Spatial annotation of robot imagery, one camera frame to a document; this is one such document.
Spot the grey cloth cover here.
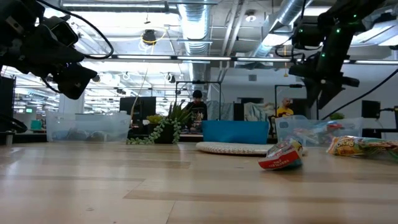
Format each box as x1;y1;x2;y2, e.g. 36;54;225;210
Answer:
244;102;277;122
206;100;234;121

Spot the black metal frame stand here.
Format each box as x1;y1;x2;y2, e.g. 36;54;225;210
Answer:
274;83;320;121

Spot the round woven placemat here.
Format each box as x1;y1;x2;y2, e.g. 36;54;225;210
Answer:
195;141;308;156

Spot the long ceiling light strip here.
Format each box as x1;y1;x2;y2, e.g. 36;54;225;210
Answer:
83;54;398;65

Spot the rectangular ceiling light panel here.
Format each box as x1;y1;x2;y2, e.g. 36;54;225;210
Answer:
262;33;299;47

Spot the person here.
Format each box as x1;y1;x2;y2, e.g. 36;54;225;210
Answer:
275;97;295;118
185;89;209;131

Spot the blue plastic bin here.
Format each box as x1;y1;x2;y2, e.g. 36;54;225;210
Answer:
201;120;270;145

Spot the clear plastic bin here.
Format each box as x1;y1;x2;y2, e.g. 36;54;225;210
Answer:
45;111;132;143
275;114;364;147

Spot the small black monitor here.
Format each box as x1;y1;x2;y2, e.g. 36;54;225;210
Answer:
361;100;381;119

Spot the green orange Chewy granola bar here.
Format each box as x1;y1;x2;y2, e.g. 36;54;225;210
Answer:
325;135;398;162

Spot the blue wrapper granola bar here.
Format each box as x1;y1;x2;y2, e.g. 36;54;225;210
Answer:
62;129;91;141

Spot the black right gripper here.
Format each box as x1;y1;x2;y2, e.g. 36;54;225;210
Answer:
289;52;361;110

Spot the white pillar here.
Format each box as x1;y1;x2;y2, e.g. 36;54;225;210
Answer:
58;93;85;114

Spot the yellow hanging cord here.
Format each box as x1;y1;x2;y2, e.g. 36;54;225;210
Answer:
282;45;289;78

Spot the long black cable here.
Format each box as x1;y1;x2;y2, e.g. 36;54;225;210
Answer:
321;68;398;121

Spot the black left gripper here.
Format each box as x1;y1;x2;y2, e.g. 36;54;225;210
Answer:
0;0;98;100

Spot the black computer monitor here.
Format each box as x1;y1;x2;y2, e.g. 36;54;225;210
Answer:
119;96;157;121

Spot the black ceiling device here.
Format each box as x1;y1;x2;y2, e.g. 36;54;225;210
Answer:
142;29;158;46

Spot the potted succulent plant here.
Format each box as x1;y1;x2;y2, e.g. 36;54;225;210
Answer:
126;101;195;146

